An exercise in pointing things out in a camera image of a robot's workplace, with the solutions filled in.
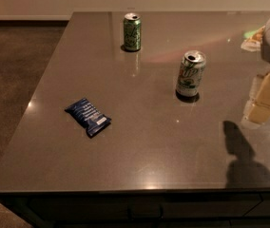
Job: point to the dark blue snack packet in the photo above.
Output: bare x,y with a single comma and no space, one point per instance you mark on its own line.
88,116

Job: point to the green soda can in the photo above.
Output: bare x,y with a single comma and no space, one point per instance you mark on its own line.
132,31

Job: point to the dark cabinet drawers under table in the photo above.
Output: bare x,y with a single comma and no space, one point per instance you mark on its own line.
106,210

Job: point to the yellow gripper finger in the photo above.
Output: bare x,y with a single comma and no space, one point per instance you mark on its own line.
258,106

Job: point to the white green 7up can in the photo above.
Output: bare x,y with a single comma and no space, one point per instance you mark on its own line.
191,73

